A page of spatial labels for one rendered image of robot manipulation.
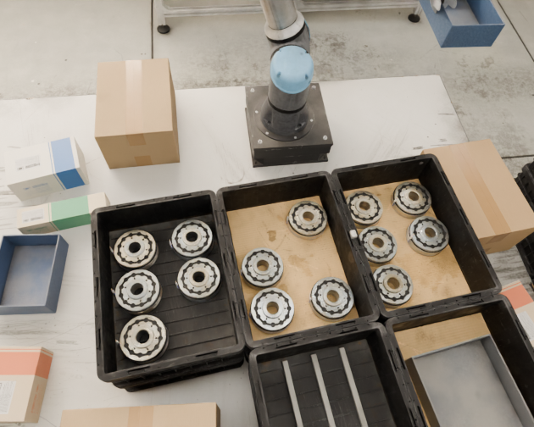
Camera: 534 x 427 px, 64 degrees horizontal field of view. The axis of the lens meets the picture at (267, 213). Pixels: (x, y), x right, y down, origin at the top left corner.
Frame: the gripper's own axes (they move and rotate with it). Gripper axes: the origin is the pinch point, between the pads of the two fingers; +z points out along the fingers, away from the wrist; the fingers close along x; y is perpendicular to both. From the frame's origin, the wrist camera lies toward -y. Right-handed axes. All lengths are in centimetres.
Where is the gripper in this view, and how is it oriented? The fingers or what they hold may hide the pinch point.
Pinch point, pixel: (437, 6)
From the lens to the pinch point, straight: 136.1
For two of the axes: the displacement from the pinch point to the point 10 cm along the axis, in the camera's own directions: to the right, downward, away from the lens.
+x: 9.9, -1.2, -0.3
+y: 1.0, 8.8, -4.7
